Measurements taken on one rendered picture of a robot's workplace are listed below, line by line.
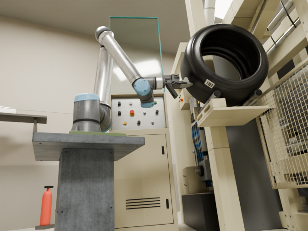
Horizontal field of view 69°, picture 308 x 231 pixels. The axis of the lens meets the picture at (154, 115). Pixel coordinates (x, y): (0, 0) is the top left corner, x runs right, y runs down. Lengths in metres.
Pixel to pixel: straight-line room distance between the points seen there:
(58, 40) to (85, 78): 0.93
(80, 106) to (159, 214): 1.12
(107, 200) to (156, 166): 0.90
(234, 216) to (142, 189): 0.73
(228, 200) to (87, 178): 1.01
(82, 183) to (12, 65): 3.78
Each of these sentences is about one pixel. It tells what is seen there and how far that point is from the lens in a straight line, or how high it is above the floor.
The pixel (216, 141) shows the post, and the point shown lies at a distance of 1.77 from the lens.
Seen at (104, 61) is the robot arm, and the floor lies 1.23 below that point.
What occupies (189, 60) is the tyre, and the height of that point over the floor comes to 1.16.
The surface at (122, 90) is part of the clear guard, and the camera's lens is 2.22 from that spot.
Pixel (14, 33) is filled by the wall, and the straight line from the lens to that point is 5.10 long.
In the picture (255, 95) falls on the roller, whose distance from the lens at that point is 1.60.
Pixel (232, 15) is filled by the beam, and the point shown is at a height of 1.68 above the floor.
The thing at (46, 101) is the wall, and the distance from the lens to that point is 4.40.
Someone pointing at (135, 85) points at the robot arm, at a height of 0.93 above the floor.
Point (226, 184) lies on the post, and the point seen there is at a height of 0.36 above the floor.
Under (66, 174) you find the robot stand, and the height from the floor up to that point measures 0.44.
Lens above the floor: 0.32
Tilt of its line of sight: 20 degrees up
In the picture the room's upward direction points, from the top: 4 degrees counter-clockwise
